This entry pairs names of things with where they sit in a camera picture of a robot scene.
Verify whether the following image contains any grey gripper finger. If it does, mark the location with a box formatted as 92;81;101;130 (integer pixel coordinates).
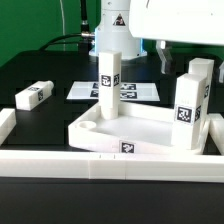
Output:
219;61;224;83
156;40;173;74

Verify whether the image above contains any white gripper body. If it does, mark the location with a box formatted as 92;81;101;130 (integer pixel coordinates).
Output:
129;0;224;46

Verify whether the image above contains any white desk top tray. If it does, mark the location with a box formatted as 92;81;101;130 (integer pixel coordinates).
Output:
68;102;210;155

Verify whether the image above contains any printed marker sheet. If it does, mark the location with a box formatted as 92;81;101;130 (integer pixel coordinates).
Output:
67;81;160;102

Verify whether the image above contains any black connector post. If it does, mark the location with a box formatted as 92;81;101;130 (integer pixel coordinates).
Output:
78;0;89;52

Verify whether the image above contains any black cable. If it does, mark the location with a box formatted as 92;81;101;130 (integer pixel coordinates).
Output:
39;31;98;52

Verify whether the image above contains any white U-shaped fence frame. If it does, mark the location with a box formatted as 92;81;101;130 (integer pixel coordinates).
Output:
0;109;224;183

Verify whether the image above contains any white thin cable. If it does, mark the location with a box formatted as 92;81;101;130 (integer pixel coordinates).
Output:
59;0;66;52

